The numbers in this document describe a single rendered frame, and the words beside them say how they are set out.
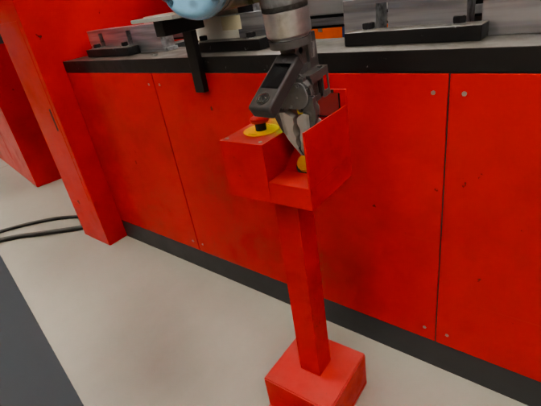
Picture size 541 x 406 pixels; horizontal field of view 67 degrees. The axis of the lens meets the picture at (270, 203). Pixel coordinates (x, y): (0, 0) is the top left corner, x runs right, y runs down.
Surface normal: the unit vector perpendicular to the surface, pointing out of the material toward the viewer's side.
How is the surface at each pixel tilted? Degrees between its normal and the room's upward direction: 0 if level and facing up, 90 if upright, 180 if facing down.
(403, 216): 90
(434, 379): 0
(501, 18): 90
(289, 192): 90
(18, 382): 90
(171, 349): 0
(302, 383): 0
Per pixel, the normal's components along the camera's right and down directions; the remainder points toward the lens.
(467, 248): -0.62, 0.45
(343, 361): -0.14, -0.87
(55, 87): 0.77, 0.19
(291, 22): 0.16, 0.50
